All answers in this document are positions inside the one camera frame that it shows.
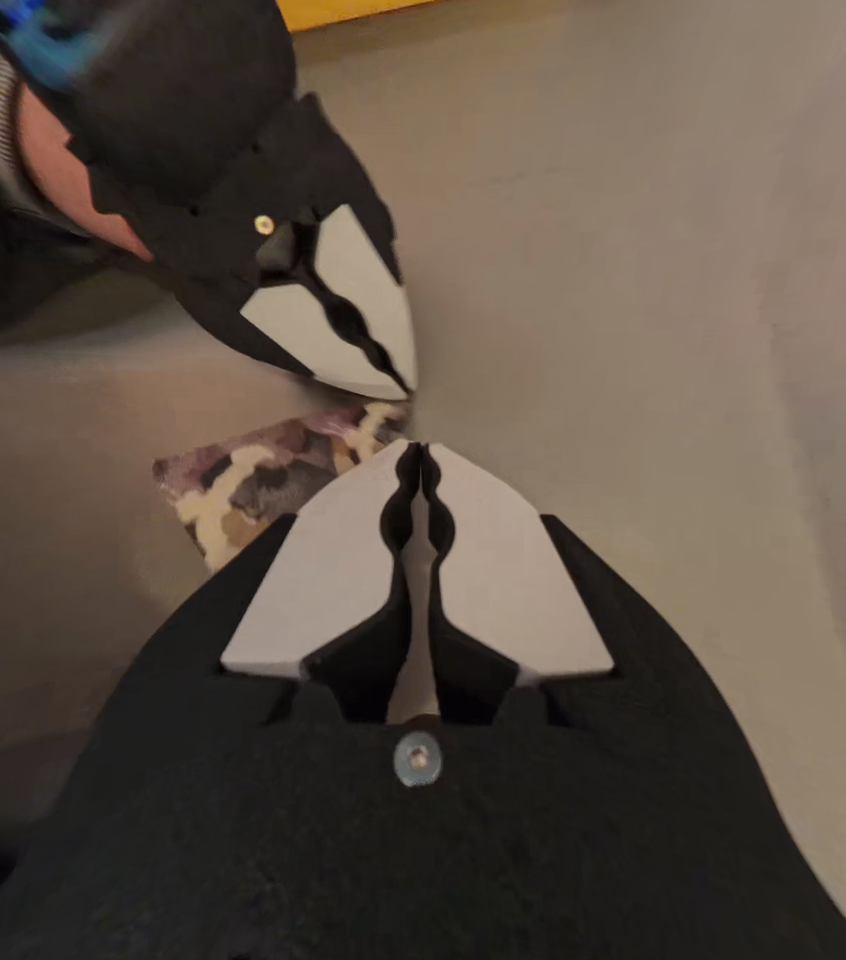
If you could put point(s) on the person's left hand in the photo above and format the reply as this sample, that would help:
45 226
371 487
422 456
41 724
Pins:
63 180

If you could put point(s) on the crane patterned origami paper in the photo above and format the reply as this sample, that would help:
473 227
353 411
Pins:
265 480

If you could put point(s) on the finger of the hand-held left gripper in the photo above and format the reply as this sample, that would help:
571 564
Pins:
370 277
303 330

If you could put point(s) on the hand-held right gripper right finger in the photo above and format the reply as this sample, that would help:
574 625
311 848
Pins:
513 592

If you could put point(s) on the yellow plastic bin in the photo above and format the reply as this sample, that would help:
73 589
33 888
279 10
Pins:
348 11

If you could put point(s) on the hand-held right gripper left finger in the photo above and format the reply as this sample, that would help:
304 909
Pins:
325 592

